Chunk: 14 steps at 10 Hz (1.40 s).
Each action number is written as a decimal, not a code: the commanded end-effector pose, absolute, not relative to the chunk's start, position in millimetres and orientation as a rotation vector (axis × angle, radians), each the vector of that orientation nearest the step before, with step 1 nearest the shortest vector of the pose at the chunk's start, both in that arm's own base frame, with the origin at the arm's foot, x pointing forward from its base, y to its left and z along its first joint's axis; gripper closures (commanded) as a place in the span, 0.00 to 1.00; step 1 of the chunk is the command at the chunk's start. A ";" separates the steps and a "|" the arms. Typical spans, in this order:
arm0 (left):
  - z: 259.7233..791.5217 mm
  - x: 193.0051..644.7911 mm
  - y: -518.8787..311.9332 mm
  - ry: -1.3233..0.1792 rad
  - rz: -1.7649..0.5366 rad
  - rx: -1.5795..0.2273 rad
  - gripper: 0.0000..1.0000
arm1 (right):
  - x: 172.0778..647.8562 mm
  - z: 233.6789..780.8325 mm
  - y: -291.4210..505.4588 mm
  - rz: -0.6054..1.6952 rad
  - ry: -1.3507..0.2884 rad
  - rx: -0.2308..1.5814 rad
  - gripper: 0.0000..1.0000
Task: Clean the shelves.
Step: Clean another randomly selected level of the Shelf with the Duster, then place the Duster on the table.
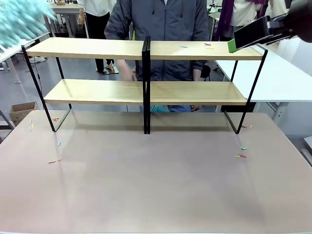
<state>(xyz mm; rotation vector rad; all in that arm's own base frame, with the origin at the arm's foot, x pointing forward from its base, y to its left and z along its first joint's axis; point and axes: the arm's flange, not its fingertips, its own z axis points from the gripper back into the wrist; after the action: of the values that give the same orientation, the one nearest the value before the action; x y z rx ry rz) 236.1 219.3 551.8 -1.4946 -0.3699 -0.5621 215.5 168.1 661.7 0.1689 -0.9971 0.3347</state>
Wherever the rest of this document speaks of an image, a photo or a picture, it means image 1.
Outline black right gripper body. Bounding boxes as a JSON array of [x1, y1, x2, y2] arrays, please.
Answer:
[[287, 0, 312, 43]]

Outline teal microfiber duster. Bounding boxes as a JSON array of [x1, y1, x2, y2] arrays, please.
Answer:
[[150, 104, 170, 113], [0, 0, 56, 53]]

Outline person left forearm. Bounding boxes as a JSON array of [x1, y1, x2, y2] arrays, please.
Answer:
[[191, 60, 208, 82]]

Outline person right hand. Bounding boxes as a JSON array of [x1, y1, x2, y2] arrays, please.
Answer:
[[121, 67, 138, 82]]

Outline person in white shirt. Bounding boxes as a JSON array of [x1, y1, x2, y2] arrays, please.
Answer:
[[214, 0, 269, 42]]

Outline person in pale shirt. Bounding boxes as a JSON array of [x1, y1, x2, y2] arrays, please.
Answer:
[[269, 0, 290, 19]]

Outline purple scarf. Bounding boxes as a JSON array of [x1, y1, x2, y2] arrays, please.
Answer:
[[214, 0, 269, 41]]

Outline large white table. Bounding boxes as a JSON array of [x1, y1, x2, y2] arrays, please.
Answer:
[[214, 39, 312, 125]]

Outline black chair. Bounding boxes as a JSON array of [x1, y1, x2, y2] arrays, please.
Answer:
[[201, 65, 212, 82]]

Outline person in gray jacket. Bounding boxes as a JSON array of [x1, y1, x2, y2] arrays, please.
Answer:
[[104, 0, 212, 113]]

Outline wooden black-framed shelf unit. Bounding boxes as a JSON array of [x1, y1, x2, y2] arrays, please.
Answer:
[[21, 36, 148, 135], [145, 36, 269, 135]]

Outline white furniture edge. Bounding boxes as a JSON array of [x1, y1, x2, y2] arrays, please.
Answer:
[[301, 136, 312, 168]]

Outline person in black pants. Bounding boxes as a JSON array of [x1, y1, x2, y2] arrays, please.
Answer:
[[78, 0, 117, 74]]

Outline background white desk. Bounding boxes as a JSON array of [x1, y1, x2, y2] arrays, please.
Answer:
[[48, 0, 88, 39]]

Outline white table with legs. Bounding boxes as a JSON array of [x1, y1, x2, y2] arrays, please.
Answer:
[[0, 31, 52, 85]]

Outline brown cardboard box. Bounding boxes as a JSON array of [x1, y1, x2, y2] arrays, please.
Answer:
[[9, 101, 39, 127]]

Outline metal floor base plate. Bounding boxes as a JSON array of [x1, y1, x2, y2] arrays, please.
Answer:
[[101, 66, 120, 75]]

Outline black metal frame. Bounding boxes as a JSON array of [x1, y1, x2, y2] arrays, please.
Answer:
[[0, 109, 15, 143]]

